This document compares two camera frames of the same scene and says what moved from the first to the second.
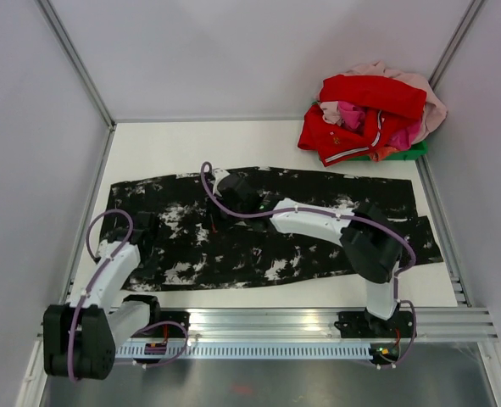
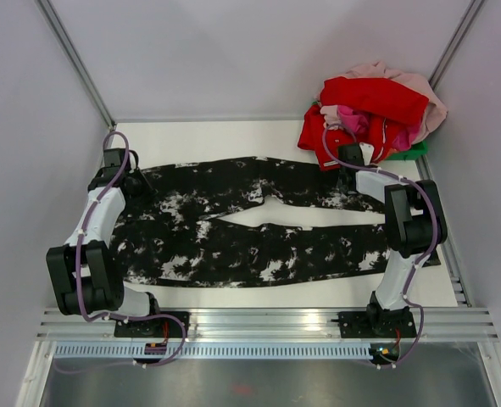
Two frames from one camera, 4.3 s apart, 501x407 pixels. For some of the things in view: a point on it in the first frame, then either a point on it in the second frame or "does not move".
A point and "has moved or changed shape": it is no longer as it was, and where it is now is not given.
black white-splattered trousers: [193, 247] has moved or changed shape
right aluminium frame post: [455, 44] does not move
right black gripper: [229, 223] -> [342, 186]
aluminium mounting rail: [314, 324] does not move
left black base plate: [167, 331] does not move
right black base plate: [361, 324] does not move
